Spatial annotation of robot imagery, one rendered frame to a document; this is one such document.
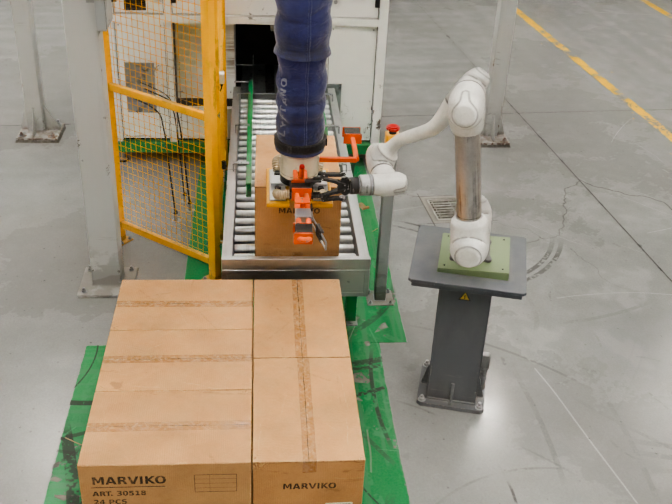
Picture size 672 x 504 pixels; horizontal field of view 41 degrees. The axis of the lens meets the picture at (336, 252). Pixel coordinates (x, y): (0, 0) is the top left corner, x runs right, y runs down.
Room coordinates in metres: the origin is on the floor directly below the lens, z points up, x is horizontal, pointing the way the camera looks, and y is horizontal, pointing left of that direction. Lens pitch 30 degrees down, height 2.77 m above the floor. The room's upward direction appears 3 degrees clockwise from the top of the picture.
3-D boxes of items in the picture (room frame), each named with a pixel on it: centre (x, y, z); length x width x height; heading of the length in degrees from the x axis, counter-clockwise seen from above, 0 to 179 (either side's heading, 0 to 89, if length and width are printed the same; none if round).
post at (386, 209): (4.24, -0.26, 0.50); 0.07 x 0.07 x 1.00; 6
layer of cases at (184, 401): (2.91, 0.41, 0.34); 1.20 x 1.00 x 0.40; 6
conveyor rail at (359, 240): (4.82, -0.02, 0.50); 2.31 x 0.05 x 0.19; 6
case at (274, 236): (3.98, 0.21, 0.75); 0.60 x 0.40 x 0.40; 5
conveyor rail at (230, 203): (4.75, 0.62, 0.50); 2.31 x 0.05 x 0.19; 6
